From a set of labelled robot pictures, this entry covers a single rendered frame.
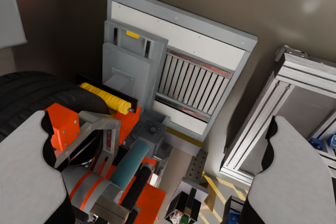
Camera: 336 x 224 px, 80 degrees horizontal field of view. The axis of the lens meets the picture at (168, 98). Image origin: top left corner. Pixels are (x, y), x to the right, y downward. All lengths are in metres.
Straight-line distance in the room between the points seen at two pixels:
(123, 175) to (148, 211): 0.33
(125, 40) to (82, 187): 0.79
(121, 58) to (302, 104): 0.93
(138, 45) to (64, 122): 0.74
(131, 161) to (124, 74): 0.50
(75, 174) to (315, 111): 1.02
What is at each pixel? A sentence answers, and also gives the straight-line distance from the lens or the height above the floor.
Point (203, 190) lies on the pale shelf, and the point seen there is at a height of 0.44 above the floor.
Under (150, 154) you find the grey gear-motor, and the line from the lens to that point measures 1.27.
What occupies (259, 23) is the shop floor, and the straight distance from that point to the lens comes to 1.14.
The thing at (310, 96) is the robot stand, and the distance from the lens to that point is 1.08.
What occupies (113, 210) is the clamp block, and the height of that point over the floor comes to 0.92.
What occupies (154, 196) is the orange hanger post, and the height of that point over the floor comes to 0.58.
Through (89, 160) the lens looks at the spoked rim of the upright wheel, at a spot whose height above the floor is 0.67.
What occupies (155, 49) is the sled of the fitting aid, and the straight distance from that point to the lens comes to 1.14.
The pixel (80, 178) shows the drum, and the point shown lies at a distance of 0.79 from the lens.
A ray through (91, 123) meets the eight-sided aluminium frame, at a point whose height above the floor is 0.77.
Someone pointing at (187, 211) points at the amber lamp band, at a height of 0.59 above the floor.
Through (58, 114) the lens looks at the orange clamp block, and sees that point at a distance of 0.58.
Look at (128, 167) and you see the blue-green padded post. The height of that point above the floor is 0.65.
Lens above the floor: 1.11
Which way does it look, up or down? 49 degrees down
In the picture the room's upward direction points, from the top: 146 degrees counter-clockwise
